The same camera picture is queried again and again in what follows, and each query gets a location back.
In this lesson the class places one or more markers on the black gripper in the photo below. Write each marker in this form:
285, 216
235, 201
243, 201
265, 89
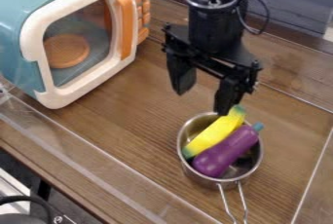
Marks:
207, 44

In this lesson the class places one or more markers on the yellow toy banana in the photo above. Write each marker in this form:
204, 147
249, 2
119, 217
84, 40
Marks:
215, 132

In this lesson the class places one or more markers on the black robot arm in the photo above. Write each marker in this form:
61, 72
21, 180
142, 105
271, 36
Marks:
207, 44

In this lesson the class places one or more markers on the silver metal pot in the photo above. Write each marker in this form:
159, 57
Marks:
238, 171

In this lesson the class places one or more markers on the purple toy eggplant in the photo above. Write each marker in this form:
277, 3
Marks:
214, 160

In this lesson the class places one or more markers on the blue toy microwave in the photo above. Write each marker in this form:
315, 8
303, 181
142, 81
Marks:
64, 46

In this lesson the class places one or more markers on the clear acrylic barrier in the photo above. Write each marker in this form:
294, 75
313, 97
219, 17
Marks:
110, 189

